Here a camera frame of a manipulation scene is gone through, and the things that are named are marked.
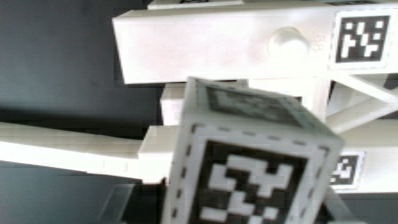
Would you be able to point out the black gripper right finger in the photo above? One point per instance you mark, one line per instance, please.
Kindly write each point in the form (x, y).
(342, 216)

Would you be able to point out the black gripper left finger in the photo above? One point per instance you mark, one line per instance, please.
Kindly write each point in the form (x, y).
(116, 205)

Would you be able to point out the white chair leg cube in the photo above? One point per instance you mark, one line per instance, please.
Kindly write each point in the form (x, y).
(255, 157)

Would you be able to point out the white chair back piece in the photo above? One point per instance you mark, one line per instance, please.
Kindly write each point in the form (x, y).
(308, 47)

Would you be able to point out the white U-shaped fence frame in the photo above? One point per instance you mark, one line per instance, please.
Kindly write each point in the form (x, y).
(77, 151)

